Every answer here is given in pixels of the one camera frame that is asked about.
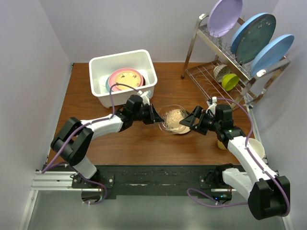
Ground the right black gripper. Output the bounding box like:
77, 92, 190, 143
179, 106, 221, 136

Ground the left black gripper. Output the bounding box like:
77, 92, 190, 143
132, 103, 164, 125

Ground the small cream floral plate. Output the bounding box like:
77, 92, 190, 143
115, 70, 143, 90

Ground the blue cream leaf plate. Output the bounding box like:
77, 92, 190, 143
105, 77, 110, 93

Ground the pink plastic plate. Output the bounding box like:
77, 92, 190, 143
109, 68, 145, 92

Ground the cream plate black brushstroke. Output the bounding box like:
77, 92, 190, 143
174, 126, 190, 135

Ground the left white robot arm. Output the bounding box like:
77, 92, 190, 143
50, 95, 164, 188

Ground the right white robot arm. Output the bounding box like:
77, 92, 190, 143
179, 103, 290, 220

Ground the white plastic bin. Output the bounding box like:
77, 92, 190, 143
89, 49, 158, 108

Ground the cream cup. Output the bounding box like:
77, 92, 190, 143
248, 138, 265, 159
217, 140, 226, 150

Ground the lime green bowl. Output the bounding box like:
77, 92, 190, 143
222, 73, 239, 91

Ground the patterned white bowl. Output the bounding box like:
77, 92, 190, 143
213, 64, 231, 83

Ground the steel dish rack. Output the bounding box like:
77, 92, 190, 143
180, 13, 292, 127

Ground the light blue plate behind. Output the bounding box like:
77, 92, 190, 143
230, 13, 267, 54

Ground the light blue plate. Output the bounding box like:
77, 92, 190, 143
250, 34, 295, 76
230, 13, 267, 54

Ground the dark teal plate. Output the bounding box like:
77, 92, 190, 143
235, 13, 276, 65

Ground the light blue plate front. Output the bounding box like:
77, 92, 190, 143
250, 34, 295, 76

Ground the lavender plate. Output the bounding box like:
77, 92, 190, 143
207, 0, 243, 37

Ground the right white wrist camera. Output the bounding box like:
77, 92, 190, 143
206, 96, 217, 115

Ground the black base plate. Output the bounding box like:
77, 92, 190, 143
43, 164, 267, 199

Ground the aluminium rail frame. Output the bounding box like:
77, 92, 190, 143
20, 172, 294, 230

